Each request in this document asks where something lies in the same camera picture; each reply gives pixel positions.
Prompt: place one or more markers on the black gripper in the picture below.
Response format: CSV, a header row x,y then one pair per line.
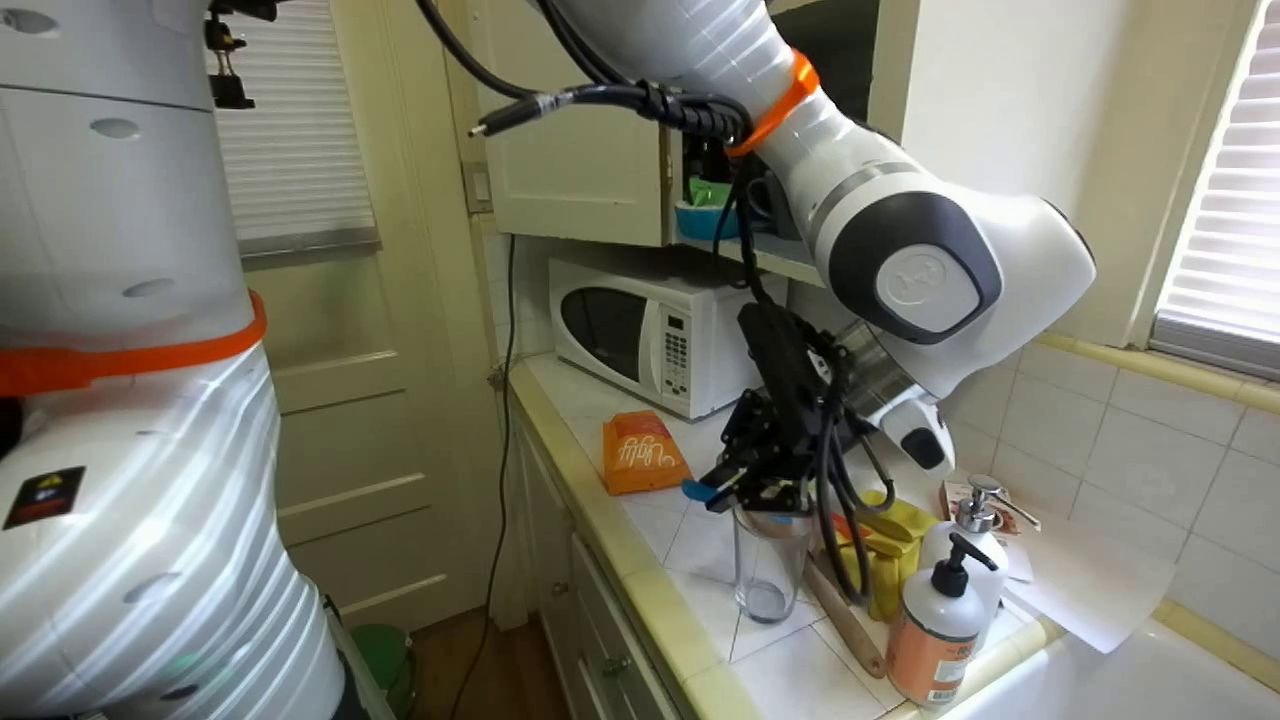
x,y
785,447

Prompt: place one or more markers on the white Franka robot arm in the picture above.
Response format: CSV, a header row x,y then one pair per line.
x,y
923,267

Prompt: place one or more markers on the clear glass cup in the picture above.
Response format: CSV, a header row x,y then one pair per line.
x,y
771,582

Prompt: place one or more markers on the wooden spoon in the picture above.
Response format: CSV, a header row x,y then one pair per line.
x,y
852,626

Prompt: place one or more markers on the white microwave oven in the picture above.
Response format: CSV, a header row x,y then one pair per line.
x,y
625,326

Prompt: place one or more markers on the cream base cabinet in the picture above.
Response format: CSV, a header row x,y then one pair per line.
x,y
593,640

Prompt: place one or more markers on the chrome faucet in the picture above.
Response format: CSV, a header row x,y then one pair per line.
x,y
985,506

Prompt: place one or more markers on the orange soap pump bottle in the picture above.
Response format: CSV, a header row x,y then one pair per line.
x,y
933,644

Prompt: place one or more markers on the blue bowl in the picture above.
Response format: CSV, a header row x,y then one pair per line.
x,y
707,221

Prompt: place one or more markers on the cream panel door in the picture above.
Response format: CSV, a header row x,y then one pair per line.
x,y
386,455

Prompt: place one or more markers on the green bin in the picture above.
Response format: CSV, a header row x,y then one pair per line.
x,y
386,667

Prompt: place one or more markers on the white roller blind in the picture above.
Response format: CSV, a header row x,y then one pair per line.
x,y
300,146

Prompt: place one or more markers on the white window blind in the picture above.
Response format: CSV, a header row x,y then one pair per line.
x,y
1234,202

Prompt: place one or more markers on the black clamp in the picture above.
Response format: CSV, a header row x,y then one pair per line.
x,y
231,60

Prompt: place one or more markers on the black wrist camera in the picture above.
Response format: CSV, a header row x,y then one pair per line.
x,y
785,348

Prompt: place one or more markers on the cream wall cabinet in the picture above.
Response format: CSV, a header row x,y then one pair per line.
x,y
775,262

